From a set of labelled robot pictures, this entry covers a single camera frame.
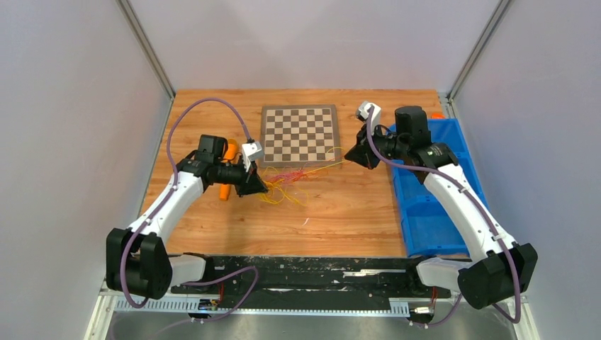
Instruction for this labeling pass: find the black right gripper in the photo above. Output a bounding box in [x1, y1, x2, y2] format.
[347, 121, 409, 169]

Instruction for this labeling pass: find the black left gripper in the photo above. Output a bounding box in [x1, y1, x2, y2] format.
[213, 157, 266, 198]

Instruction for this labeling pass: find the yellow cable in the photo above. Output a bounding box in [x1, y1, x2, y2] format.
[257, 147, 346, 208]

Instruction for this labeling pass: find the pink cable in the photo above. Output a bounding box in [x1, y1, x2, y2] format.
[267, 169, 325, 198]

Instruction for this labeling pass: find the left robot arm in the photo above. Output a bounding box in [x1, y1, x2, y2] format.
[106, 135, 268, 300]

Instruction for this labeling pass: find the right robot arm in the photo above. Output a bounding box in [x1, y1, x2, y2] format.
[344, 101, 538, 309]

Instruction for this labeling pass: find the orange plastic carrot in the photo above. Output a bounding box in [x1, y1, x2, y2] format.
[219, 139, 239, 201]

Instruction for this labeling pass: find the wooden chessboard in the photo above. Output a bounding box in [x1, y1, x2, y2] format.
[259, 104, 342, 168]

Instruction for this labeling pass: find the blue plastic bin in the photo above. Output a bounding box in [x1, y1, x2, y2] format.
[391, 119, 488, 256]

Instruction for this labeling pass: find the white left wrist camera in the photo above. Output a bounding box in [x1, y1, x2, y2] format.
[241, 140, 264, 163]

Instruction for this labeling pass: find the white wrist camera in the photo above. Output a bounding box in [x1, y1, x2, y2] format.
[355, 101, 381, 122]
[241, 140, 264, 163]

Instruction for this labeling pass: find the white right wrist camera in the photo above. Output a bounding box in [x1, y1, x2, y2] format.
[355, 101, 381, 122]

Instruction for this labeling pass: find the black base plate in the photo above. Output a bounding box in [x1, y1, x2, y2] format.
[171, 256, 453, 310]

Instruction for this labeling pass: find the white slotted cable duct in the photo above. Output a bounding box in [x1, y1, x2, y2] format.
[115, 299, 410, 317]

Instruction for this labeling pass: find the right aluminium frame post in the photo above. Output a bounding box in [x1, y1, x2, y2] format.
[446, 0, 514, 102]

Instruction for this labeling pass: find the aluminium frame post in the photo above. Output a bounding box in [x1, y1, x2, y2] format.
[446, 0, 514, 102]
[116, 0, 176, 101]

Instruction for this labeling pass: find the left aluminium frame post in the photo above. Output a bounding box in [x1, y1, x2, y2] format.
[116, 0, 176, 101]

